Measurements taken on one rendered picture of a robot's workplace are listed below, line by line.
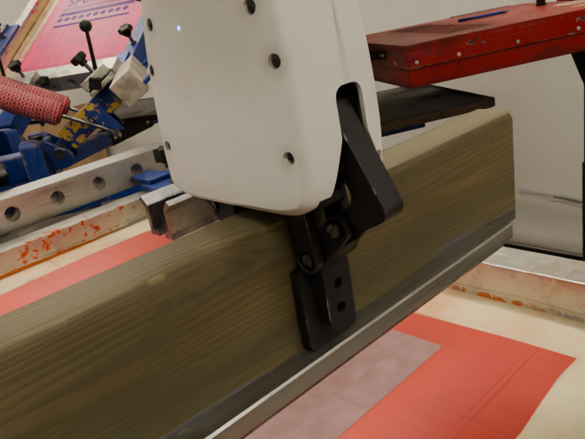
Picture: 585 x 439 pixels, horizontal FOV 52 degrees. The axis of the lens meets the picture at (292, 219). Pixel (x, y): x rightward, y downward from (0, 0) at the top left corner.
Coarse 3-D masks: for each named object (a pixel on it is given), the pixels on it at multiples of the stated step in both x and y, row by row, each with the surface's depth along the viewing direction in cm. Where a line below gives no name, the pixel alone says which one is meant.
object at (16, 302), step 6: (6, 294) 73; (12, 294) 73; (0, 300) 72; (6, 300) 72; (12, 300) 71; (18, 300) 71; (0, 306) 70; (6, 306) 70; (12, 306) 70; (18, 306) 69; (0, 312) 69; (6, 312) 68
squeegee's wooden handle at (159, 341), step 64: (448, 128) 36; (512, 128) 38; (448, 192) 34; (512, 192) 39; (192, 256) 23; (256, 256) 25; (384, 256) 31; (0, 320) 20; (64, 320) 20; (128, 320) 21; (192, 320) 23; (256, 320) 25; (0, 384) 18; (64, 384) 20; (128, 384) 21; (192, 384) 23
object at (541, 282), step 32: (64, 224) 85; (96, 224) 87; (128, 224) 90; (0, 256) 78; (32, 256) 81; (512, 256) 52; (544, 256) 51; (480, 288) 53; (512, 288) 51; (544, 288) 49; (576, 288) 47; (576, 320) 48
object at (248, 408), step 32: (512, 224) 37; (448, 256) 34; (480, 256) 35; (416, 288) 31; (384, 320) 29; (320, 352) 27; (352, 352) 28; (256, 384) 25; (288, 384) 25; (224, 416) 24; (256, 416) 24
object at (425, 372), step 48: (144, 240) 83; (48, 288) 73; (384, 336) 50; (432, 336) 49; (480, 336) 48; (336, 384) 45; (384, 384) 44; (432, 384) 43; (480, 384) 42; (528, 384) 42; (288, 432) 41; (336, 432) 40; (384, 432) 40; (432, 432) 39; (480, 432) 38
